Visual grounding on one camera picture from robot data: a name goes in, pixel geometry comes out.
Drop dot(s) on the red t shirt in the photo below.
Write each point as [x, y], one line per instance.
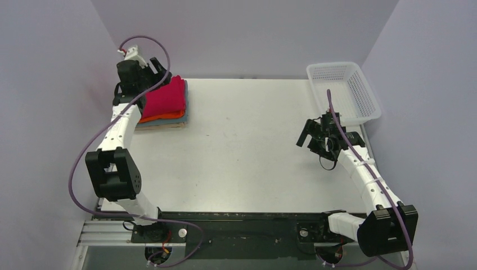
[168, 98]

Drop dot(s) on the white plastic basket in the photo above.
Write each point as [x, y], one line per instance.
[351, 95]

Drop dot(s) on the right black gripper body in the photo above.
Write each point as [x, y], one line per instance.
[311, 134]

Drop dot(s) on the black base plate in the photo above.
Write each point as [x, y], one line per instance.
[248, 250]

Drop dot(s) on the orange folded t shirt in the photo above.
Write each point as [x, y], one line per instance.
[164, 116]

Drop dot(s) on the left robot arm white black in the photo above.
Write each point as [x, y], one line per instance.
[112, 170]

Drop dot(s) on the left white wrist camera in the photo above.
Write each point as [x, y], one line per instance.
[133, 53]

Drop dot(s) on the aluminium rail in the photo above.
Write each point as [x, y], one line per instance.
[104, 234]

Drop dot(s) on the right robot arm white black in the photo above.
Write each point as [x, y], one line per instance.
[389, 225]

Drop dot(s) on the beige folded t shirt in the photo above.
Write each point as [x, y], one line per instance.
[161, 127]

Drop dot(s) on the grey blue folded t shirt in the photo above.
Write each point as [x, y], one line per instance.
[170, 121]

